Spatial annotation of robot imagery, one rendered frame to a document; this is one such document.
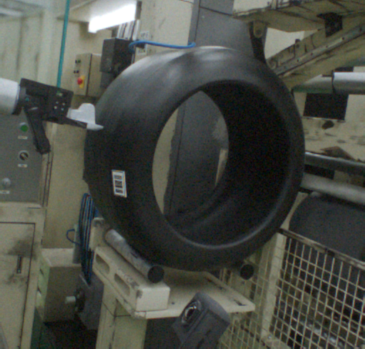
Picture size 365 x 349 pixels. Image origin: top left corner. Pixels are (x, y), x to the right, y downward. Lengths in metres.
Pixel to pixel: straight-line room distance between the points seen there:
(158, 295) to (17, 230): 0.73
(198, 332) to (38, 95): 0.83
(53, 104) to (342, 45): 0.79
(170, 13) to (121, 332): 1.04
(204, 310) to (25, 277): 1.50
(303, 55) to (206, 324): 1.21
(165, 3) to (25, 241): 0.95
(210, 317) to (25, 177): 1.48
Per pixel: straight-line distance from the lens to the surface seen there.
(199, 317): 0.43
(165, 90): 1.14
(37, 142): 1.17
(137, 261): 1.31
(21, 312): 1.95
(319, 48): 1.51
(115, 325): 1.70
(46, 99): 1.16
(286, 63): 1.61
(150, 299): 1.27
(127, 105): 1.15
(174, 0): 1.60
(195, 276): 1.59
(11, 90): 1.13
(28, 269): 1.89
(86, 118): 1.18
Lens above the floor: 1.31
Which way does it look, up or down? 6 degrees down
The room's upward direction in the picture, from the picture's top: 8 degrees clockwise
